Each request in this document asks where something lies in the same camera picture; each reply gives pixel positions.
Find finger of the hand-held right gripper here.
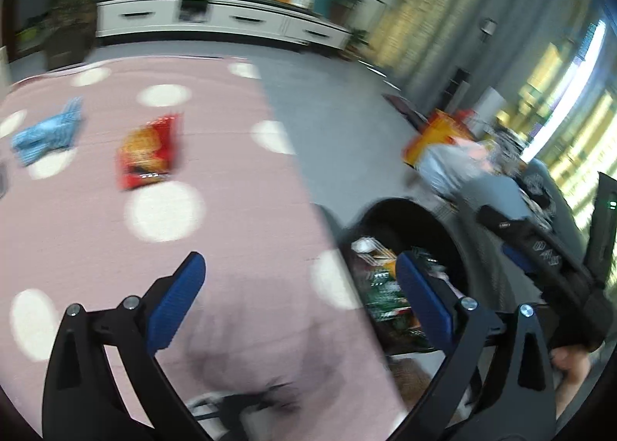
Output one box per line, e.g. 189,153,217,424
501,243,537,279

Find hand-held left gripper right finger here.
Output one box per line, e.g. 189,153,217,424
386,250,557,441

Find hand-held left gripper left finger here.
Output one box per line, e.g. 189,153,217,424
41,250,213,441

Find dark green bag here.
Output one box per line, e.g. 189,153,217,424
364,248,447,345

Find black trash bin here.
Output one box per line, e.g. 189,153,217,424
340,197,470,357

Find white tissue packet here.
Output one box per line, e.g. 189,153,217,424
352,237,381,256

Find red snack bag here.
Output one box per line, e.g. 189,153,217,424
116,113,183,191

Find person's right hand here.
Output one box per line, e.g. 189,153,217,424
552,345,593,417

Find black patterned cloth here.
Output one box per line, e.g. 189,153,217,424
519,171,566,230

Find pink spotted rug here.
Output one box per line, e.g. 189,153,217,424
0,55,415,441

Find grey plastic bag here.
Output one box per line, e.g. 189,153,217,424
417,139,497,196

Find orange bag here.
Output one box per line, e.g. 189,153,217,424
402,108,475,167

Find white board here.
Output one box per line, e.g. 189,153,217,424
472,86,507,120

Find dark doormat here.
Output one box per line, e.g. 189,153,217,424
383,94,425,126

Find blue striped packet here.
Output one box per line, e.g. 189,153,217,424
10,98,84,168

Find grey curtain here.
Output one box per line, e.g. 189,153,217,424
366,0,617,191

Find small potted plant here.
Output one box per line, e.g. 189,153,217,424
344,29,370,61

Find white television cabinet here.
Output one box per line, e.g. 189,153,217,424
94,0,352,53

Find large bushy potted plant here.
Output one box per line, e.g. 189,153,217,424
43,0,99,70

